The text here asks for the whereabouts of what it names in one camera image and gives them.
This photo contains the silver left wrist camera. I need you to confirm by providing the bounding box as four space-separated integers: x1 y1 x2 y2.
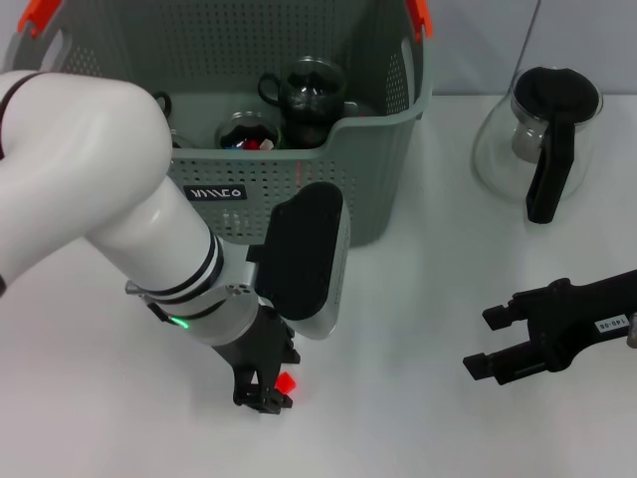
246 181 353 343

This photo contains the grey perforated plastic storage bin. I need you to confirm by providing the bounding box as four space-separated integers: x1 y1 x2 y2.
0 0 435 250

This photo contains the left arm cable with plug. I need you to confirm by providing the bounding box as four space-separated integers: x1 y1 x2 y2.
123 280 163 320

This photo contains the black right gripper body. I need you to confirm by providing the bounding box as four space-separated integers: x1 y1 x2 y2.
526 268 637 373

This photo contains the glass teapot with black lid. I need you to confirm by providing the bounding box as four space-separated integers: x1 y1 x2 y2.
471 65 604 224

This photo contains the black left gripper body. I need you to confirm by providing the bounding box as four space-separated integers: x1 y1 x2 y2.
212 305 304 385

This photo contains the orange bin handle clip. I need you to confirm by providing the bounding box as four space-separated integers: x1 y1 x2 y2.
17 0 64 39
405 0 433 44

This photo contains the black clay teapot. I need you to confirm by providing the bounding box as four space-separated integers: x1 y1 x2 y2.
152 91 174 123

